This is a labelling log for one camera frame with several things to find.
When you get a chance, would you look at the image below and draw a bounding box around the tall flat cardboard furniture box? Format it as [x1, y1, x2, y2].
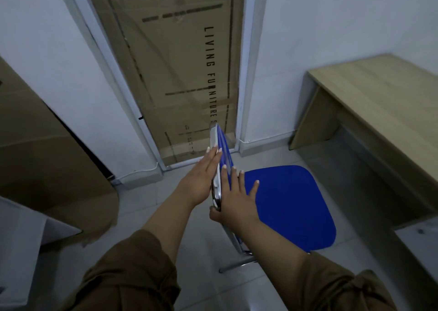
[80, 0, 246, 166]

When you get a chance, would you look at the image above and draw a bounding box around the white cabinet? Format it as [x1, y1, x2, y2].
[0, 196, 83, 308]

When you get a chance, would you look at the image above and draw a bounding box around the light wooden desk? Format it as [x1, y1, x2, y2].
[289, 53, 438, 213]

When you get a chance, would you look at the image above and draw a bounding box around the large brown cardboard box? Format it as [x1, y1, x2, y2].
[0, 57, 120, 247]

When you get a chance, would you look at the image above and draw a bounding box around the person's left forearm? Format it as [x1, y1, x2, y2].
[142, 193, 198, 265]

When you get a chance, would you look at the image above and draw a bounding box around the white wall cable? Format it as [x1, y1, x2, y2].
[112, 162, 160, 182]

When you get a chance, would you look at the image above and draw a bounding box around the person's right forearm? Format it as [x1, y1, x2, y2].
[234, 216, 310, 289]

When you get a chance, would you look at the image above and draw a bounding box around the white board panel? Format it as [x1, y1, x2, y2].
[391, 216, 438, 285]

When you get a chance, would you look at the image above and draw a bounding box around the person's right hand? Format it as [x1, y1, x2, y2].
[209, 165, 261, 235]

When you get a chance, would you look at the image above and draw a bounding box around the person's left hand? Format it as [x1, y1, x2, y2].
[176, 145, 224, 208]

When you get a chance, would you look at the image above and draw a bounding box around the white door frame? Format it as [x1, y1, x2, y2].
[51, 0, 271, 172]

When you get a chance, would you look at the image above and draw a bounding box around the person's brown shirt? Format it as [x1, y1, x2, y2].
[58, 229, 399, 311]

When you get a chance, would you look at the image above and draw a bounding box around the blue chair with chrome frame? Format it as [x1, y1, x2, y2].
[209, 122, 337, 274]

